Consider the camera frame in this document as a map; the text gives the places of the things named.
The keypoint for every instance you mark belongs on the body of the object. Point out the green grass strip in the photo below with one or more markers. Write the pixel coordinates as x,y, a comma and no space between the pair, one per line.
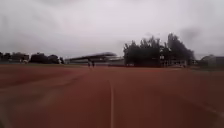
43,64

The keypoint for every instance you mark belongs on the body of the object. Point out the flat-roofed grandstand building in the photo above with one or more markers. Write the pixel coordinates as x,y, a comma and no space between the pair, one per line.
96,58

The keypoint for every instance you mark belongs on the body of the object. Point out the person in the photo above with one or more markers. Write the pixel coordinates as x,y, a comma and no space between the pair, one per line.
89,64
93,63

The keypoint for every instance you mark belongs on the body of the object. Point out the row of low dark trees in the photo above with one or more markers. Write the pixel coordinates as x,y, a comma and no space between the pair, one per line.
41,58

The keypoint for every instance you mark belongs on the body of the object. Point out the clump of tall dark trees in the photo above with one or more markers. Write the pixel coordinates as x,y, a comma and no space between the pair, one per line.
150,53

